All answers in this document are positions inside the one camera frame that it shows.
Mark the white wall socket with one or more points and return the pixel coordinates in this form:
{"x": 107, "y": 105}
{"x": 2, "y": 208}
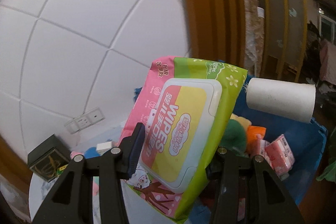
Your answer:
{"x": 83, "y": 121}

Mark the pink pig plush teal shirt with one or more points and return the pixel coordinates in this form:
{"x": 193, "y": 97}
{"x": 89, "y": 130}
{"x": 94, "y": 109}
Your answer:
{"x": 95, "y": 186}

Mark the yellow framed sliding door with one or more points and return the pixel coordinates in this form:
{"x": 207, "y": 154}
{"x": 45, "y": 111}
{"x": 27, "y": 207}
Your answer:
{"x": 286, "y": 16}

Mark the white slim box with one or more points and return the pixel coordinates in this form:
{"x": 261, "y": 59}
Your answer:
{"x": 106, "y": 148}

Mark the hanging pink cloth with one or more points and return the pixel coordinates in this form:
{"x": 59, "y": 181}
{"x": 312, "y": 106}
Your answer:
{"x": 328, "y": 61}

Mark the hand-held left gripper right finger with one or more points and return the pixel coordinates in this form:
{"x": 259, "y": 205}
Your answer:
{"x": 228, "y": 169}

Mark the pink pack with white label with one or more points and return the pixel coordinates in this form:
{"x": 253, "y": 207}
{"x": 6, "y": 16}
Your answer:
{"x": 279, "y": 155}

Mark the white padded headboard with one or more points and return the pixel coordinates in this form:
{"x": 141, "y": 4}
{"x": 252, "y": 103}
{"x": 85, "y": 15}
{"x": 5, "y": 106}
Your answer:
{"x": 78, "y": 29}

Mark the patterned curtain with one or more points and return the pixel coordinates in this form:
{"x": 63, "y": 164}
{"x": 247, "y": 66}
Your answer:
{"x": 253, "y": 29}

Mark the pink pig plush blue shirt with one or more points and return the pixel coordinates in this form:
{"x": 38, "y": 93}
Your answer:
{"x": 89, "y": 152}

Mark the yellow duck green frog plush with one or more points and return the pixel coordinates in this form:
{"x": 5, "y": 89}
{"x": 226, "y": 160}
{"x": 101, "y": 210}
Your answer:
{"x": 233, "y": 134}

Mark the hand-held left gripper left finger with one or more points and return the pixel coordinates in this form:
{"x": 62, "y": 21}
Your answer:
{"x": 136, "y": 150}

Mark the wooden headboard frame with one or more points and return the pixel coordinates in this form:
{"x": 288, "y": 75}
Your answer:
{"x": 210, "y": 3}
{"x": 13, "y": 161}

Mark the green flat box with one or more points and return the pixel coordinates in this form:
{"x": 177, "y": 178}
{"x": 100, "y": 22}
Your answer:
{"x": 62, "y": 170}

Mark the green pink wet wipes pack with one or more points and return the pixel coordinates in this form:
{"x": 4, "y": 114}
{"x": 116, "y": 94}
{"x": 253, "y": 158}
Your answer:
{"x": 183, "y": 121}

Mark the blue plastic container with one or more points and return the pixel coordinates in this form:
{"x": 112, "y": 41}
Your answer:
{"x": 307, "y": 161}

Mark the large pink tissue pack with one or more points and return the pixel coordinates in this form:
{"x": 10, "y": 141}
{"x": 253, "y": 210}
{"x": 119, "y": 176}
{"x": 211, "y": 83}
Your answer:
{"x": 260, "y": 148}

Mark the white wall plate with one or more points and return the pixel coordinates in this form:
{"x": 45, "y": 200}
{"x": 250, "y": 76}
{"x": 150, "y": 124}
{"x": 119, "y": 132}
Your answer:
{"x": 96, "y": 114}

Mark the white paper roll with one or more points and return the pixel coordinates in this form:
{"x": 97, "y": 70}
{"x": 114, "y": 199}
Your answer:
{"x": 281, "y": 100}

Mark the black gift box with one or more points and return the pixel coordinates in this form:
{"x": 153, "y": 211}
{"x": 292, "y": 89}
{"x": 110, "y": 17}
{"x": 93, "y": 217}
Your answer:
{"x": 44, "y": 161}

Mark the white wall switch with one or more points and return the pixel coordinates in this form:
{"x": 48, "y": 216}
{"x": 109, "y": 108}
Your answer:
{"x": 71, "y": 127}

